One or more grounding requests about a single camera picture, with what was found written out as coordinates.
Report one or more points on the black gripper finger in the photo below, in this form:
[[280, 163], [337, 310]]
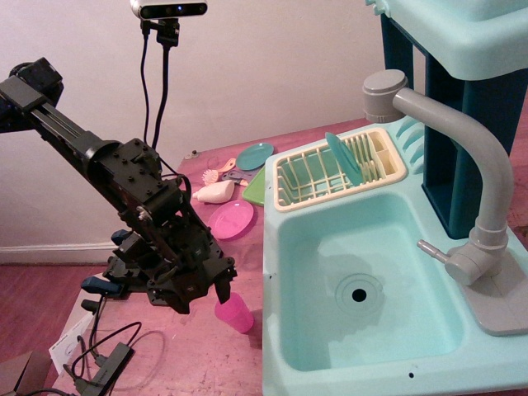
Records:
[[181, 305], [223, 288]]

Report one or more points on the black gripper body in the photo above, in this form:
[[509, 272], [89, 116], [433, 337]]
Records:
[[192, 259]]

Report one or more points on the pink plastic cup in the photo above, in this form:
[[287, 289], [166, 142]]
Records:
[[235, 313]]

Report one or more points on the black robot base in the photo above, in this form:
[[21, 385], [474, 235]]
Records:
[[124, 267]]

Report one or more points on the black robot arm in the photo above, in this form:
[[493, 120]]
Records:
[[127, 175]]

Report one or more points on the teal toy sink unit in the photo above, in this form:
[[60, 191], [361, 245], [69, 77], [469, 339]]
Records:
[[353, 306]]

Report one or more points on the pink plastic plate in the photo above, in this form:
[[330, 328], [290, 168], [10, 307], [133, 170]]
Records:
[[230, 219]]

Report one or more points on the cream toy soap bottle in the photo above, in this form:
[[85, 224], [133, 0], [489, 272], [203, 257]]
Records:
[[215, 193]]

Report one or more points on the orange toy dish brush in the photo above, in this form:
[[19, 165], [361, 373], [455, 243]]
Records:
[[211, 176]]

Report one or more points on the blue table clamp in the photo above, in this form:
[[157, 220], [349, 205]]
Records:
[[95, 285]]

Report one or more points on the green cutting board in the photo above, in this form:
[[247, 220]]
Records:
[[255, 190]]

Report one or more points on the grey toy utensil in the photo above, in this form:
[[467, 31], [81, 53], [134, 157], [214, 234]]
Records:
[[240, 177]]

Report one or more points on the black usb hub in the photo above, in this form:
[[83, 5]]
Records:
[[108, 374]]

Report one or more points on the teal plate on table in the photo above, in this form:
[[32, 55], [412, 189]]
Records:
[[254, 156]]

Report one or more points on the white paper card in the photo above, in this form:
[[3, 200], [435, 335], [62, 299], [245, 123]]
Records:
[[62, 350]]

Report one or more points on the cream dish rack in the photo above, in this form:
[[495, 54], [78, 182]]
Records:
[[311, 175]]

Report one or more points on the brown cardboard box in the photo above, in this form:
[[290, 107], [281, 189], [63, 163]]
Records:
[[24, 373]]

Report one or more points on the teal plate in rack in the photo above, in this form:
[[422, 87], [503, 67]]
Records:
[[345, 159]]

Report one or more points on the grey toy faucet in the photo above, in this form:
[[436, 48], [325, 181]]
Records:
[[469, 181]]

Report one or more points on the dark teal shelf frame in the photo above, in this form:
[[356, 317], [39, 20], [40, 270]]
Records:
[[475, 85]]

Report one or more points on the silver depth camera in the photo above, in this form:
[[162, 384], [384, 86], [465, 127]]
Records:
[[160, 10]]

